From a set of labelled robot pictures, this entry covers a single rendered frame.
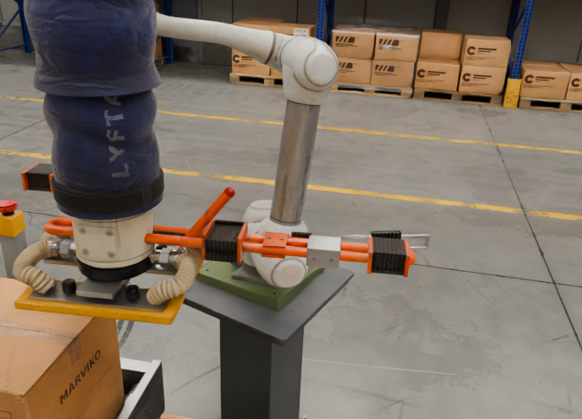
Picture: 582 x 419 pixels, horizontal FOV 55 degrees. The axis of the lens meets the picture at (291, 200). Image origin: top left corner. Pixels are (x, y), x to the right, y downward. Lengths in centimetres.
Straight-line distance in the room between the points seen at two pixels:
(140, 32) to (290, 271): 89
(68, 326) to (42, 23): 80
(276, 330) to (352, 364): 112
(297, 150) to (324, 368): 146
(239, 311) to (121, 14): 113
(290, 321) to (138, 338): 135
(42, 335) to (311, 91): 95
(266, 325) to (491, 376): 147
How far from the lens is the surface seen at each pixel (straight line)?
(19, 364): 149
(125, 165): 113
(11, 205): 208
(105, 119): 109
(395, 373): 288
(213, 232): 122
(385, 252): 116
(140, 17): 109
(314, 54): 154
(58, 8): 107
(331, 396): 271
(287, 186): 167
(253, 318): 187
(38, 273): 130
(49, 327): 158
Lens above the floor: 185
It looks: 24 degrees down
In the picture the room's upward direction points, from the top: 2 degrees clockwise
